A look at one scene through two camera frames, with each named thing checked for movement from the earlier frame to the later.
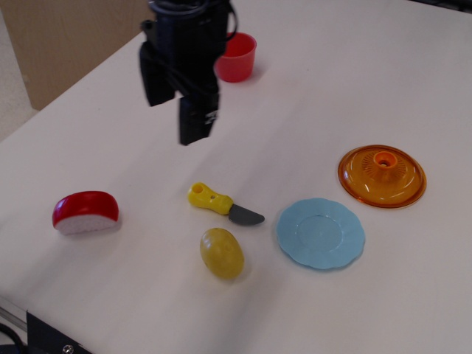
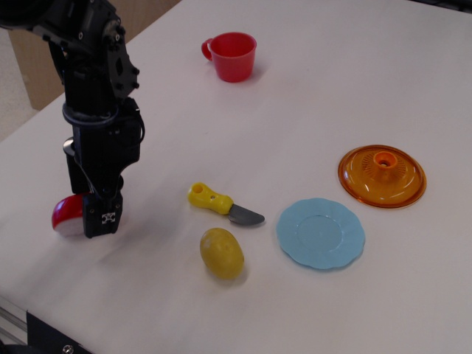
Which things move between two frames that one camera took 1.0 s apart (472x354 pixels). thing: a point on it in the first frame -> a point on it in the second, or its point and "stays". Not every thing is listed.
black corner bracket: (43, 338) stays
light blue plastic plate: (320, 233) stays
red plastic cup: (236, 63) stays
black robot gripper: (181, 54) -> (107, 138)
